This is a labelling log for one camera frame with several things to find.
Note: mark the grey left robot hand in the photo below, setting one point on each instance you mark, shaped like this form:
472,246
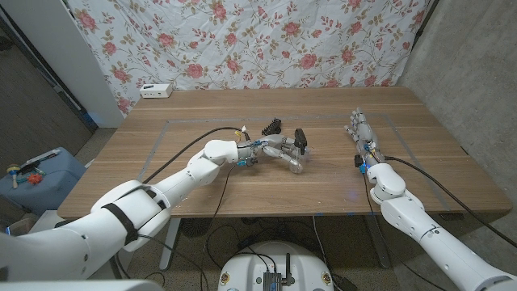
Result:
274,141

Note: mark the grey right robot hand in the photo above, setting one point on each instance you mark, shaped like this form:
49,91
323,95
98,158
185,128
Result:
365,133

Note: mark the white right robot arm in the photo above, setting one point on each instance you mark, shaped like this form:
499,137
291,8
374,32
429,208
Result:
428,230

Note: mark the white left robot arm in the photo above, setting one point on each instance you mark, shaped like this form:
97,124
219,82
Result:
121,218

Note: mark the black hair claw clip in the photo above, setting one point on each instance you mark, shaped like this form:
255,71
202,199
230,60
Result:
271,126

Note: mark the floral backdrop cloth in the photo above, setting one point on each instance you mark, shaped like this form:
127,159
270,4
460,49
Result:
250,44

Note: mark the white table leg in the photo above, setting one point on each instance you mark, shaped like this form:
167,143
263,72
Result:
167,246
377,242

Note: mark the round black floor fan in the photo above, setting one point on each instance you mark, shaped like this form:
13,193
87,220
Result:
196,227

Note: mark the black backdrop pole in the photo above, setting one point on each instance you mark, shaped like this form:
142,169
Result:
424,22

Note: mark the white robot torso base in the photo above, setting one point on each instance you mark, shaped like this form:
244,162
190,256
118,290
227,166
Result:
250,266

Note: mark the white power strip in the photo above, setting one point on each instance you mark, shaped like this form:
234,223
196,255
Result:
155,91

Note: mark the blue storage box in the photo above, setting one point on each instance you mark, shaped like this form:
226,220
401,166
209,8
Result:
52,190

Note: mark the red toy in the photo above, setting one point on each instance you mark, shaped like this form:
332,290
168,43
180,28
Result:
34,179

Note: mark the yellow toy maraca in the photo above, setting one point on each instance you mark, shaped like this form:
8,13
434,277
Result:
13,171

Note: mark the white wall panel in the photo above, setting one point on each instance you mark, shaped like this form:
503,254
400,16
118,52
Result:
60,48

